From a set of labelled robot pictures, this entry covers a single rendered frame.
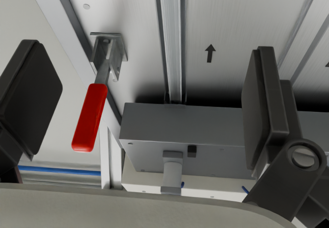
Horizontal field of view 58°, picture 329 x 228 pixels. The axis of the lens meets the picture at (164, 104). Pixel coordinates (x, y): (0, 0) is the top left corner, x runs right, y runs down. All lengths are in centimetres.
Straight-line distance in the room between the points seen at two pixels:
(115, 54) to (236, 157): 19
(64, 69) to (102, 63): 187
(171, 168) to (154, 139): 5
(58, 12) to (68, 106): 196
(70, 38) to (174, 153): 17
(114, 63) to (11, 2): 201
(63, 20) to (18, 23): 199
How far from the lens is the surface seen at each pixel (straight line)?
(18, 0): 223
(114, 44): 27
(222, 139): 33
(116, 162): 55
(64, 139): 231
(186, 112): 34
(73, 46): 28
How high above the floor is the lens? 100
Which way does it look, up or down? 17 degrees up
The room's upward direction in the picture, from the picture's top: 179 degrees counter-clockwise
